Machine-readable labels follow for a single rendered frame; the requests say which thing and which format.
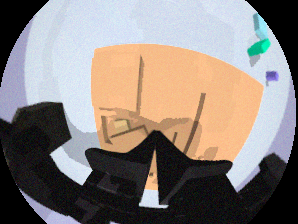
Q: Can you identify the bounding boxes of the small green block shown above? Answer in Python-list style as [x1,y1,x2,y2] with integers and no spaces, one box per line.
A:
[247,39,271,56]

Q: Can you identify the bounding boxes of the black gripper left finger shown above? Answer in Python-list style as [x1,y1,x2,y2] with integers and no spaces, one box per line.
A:
[85,129,157,204]

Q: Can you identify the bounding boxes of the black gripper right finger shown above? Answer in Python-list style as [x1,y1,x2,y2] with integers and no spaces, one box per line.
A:
[154,131,233,206]

